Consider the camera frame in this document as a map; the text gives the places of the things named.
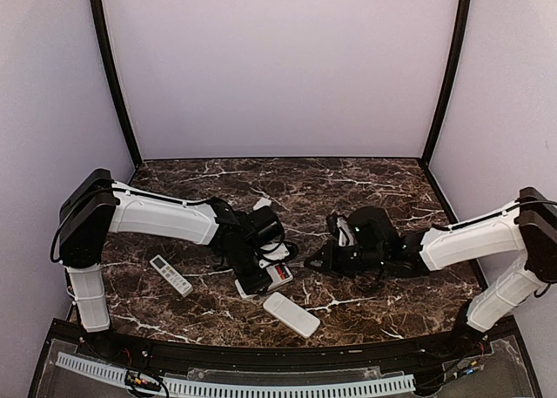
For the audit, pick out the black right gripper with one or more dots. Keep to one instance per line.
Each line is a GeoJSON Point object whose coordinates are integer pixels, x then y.
{"type": "Point", "coordinates": [330, 263]}

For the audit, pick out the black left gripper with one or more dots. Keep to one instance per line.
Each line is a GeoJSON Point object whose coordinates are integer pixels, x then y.
{"type": "Point", "coordinates": [252, 285]}

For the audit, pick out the white TCL remote control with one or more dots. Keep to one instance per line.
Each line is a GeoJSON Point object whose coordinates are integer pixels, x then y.
{"type": "Point", "coordinates": [275, 285]}

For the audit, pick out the white battery cover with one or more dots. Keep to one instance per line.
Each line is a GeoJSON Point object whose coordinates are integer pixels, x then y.
{"type": "Point", "coordinates": [262, 202]}

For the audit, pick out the small white buttoned remote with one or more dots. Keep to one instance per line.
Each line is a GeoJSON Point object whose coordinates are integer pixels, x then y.
{"type": "Point", "coordinates": [171, 275]}

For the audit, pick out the red blue battery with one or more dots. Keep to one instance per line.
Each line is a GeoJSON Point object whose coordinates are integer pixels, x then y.
{"type": "Point", "coordinates": [283, 272]}

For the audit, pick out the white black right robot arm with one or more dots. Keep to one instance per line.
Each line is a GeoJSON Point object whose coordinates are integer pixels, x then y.
{"type": "Point", "coordinates": [366, 241]}

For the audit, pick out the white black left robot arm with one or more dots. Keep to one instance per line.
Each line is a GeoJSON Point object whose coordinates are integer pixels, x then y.
{"type": "Point", "coordinates": [245, 242]}

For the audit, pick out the white remote face down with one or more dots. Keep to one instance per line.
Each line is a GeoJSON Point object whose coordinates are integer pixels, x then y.
{"type": "Point", "coordinates": [292, 315]}

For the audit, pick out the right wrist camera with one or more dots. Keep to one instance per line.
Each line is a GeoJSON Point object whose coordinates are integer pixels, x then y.
{"type": "Point", "coordinates": [340, 229]}

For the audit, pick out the black front rail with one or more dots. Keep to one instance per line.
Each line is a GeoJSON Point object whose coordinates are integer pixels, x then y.
{"type": "Point", "coordinates": [171, 356]}

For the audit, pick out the white slotted cable duct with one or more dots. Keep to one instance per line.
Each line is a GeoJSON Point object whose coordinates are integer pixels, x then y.
{"type": "Point", "coordinates": [210, 383]}

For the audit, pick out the black left corner post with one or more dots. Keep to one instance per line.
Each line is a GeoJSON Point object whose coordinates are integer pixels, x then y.
{"type": "Point", "coordinates": [111, 75]}

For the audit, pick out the black corner post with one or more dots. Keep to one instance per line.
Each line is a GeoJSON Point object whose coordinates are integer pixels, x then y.
{"type": "Point", "coordinates": [452, 64]}
{"type": "Point", "coordinates": [111, 75]}

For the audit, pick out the black right corner post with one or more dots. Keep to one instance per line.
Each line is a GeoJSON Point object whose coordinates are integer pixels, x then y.
{"type": "Point", "coordinates": [452, 64]}

